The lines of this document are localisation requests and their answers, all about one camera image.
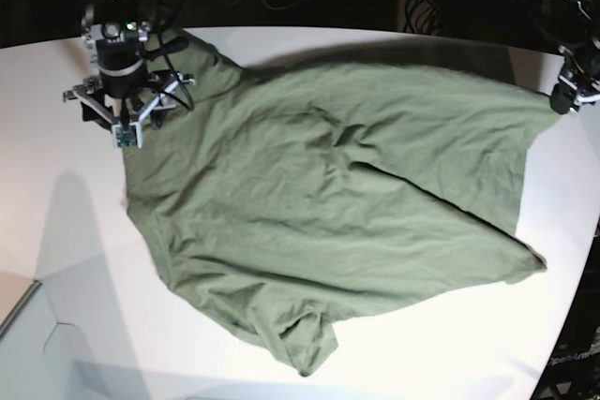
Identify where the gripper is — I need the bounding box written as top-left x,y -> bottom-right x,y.
62,71 -> 195,130
549,70 -> 599,114

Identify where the green t-shirt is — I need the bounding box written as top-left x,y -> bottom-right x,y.
123,37 -> 558,377

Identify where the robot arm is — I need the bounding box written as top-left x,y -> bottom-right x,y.
519,0 -> 599,115
63,0 -> 193,144

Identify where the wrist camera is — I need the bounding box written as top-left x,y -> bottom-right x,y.
111,122 -> 143,149

